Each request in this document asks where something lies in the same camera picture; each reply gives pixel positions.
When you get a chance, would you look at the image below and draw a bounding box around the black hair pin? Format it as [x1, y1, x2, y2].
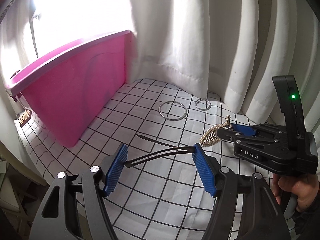
[124, 134, 196, 168]

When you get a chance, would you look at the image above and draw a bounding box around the gold pearl claw clip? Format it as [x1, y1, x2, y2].
[199, 115, 231, 147]

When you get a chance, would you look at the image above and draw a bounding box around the person's right hand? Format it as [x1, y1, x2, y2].
[272, 173, 319, 212]

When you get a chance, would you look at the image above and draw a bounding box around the white black grid cloth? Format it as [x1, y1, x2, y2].
[15, 78, 301, 240]

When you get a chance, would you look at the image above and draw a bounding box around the large silver bangle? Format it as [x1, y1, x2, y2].
[158, 100, 187, 121]

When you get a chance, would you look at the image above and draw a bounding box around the pink plastic tub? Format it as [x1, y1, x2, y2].
[5, 30, 134, 147]

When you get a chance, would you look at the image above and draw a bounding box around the white curtain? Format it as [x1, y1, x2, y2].
[0, 0, 320, 136]

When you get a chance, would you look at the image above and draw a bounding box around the gold patterned small box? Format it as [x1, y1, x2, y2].
[18, 109, 32, 127]

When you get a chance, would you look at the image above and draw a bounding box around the small silver hoop ring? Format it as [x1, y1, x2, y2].
[195, 99, 212, 111]

